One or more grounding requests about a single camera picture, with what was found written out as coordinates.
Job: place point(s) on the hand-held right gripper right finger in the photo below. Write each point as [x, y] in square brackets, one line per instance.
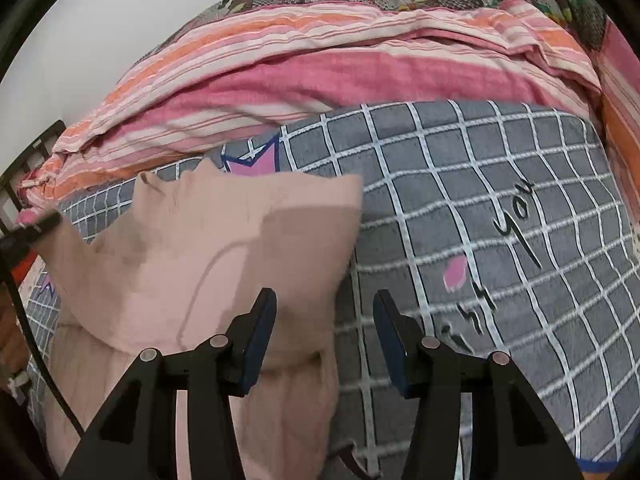
[390, 340]

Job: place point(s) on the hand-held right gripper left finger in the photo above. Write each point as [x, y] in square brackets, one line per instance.
[257, 340]

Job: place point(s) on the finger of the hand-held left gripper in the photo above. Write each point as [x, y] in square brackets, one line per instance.
[35, 231]

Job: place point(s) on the beige pink knit garment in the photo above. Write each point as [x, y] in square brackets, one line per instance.
[175, 260]

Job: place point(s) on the dark slatted headboard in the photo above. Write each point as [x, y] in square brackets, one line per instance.
[45, 135]

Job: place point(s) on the grey checked star-print blanket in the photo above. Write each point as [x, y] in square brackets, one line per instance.
[475, 185]

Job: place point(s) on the pink orange striped quilt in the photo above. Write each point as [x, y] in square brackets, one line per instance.
[300, 85]

